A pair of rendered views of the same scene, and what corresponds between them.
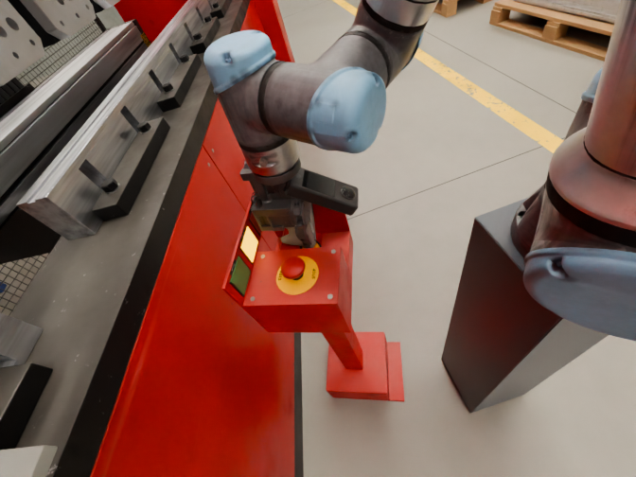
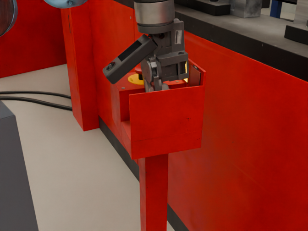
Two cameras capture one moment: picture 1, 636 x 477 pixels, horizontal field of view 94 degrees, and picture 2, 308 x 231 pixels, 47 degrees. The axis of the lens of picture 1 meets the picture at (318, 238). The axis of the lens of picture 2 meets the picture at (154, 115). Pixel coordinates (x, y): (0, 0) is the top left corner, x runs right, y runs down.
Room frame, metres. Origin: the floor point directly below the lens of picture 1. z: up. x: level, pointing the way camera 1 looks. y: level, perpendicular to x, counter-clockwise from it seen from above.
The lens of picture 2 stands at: (0.88, -0.43, 1.08)
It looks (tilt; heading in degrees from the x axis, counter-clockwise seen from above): 27 degrees down; 139
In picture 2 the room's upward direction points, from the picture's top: straight up
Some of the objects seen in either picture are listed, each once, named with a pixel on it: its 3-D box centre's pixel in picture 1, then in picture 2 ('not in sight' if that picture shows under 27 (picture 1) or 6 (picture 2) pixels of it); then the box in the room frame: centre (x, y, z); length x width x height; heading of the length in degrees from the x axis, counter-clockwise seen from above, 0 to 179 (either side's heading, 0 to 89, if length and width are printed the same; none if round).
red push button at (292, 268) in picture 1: (294, 271); (143, 74); (0.28, 0.05, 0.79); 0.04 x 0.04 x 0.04
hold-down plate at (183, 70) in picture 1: (182, 79); not in sight; (1.02, 0.19, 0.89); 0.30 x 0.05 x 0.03; 166
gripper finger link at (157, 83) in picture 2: not in sight; (155, 85); (0.39, 0.00, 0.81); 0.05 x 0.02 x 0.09; 157
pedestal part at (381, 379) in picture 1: (365, 364); not in sight; (0.32, 0.02, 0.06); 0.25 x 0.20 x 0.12; 67
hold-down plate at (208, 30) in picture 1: (206, 34); not in sight; (1.41, 0.09, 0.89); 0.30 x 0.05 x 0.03; 166
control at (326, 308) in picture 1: (300, 260); (153, 97); (0.33, 0.04, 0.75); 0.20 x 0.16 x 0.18; 157
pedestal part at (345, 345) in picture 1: (339, 331); (153, 216); (0.33, 0.04, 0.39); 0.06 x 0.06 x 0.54; 67
